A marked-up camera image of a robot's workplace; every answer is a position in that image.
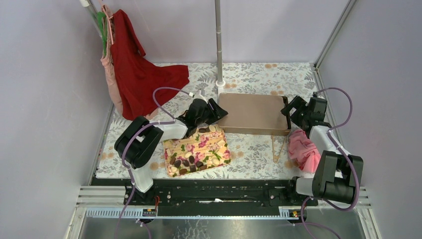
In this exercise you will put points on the metal pole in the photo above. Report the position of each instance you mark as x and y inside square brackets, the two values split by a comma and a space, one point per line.
[218, 38]

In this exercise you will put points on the gold box lid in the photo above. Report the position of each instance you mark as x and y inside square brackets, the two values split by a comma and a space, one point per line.
[253, 111]

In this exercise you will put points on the pink garment on hanger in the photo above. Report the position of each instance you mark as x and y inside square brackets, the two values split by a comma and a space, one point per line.
[107, 63]

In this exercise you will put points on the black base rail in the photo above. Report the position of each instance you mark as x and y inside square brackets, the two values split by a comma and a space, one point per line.
[199, 197]

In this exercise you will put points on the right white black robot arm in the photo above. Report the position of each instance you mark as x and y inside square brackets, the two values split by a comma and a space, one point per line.
[336, 172]

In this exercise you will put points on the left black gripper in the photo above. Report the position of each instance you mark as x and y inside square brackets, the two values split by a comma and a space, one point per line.
[217, 112]

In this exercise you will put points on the beige wooden tongs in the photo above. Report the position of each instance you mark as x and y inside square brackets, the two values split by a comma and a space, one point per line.
[278, 145]

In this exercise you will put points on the white pole base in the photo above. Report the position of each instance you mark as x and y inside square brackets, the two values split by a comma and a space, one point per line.
[220, 83]

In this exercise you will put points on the gold chocolate box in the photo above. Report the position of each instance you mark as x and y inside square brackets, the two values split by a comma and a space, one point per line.
[258, 131]

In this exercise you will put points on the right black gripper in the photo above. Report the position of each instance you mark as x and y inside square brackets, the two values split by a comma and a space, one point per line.
[298, 104]

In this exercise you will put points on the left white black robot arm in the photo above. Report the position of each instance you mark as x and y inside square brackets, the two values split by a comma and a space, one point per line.
[137, 143]

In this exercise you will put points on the green hanger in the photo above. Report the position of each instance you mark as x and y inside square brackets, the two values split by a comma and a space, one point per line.
[101, 20]

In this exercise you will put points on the red garment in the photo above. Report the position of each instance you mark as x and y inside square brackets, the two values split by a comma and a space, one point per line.
[142, 85]

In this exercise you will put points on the pink cloth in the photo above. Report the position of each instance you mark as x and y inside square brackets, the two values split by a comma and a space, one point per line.
[303, 151]

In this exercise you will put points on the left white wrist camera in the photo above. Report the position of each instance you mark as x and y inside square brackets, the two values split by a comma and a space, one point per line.
[197, 95]

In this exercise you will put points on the floral yellow tray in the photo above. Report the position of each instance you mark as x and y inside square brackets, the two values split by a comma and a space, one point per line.
[207, 148]

